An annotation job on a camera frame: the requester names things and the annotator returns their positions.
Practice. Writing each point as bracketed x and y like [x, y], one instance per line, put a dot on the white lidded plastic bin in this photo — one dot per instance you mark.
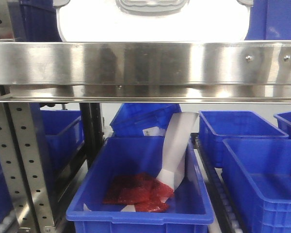
[153, 20]

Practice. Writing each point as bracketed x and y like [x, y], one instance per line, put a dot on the blue bin tilted behind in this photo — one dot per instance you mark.
[143, 119]

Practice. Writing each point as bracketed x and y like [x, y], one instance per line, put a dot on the blue bin rear right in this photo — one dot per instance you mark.
[215, 126]

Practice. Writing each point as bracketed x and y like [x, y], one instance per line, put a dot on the blue bin left shelf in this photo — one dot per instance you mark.
[64, 134]

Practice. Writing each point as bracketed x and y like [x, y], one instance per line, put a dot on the blue bin front centre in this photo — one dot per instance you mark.
[190, 209]

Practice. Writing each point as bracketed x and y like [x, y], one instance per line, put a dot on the stainless steel shelf rack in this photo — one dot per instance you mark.
[237, 75]

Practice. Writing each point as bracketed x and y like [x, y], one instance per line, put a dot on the blue bin front right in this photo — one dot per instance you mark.
[257, 174]

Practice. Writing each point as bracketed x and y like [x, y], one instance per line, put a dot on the blue bin far right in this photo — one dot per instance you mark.
[284, 122]

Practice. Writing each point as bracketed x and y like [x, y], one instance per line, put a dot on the blue bin upper left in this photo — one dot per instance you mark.
[34, 20]

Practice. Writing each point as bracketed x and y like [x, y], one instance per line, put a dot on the blue bin upper right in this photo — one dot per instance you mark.
[270, 20]

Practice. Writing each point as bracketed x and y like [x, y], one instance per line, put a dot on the white paper strip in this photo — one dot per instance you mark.
[177, 145]

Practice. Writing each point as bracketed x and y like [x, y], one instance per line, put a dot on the red mesh packets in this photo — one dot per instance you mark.
[144, 192]

